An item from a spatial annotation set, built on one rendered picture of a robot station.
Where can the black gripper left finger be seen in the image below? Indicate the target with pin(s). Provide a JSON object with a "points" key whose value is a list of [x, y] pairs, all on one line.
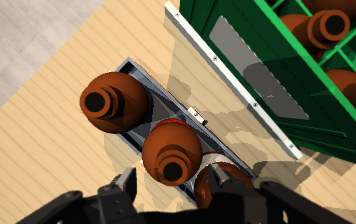
{"points": [[104, 208]]}

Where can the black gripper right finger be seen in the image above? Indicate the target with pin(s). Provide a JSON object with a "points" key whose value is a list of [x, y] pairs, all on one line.
{"points": [[235, 203]]}

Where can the dark grey tray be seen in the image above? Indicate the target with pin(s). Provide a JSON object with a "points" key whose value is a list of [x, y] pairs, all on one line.
{"points": [[166, 107]]}

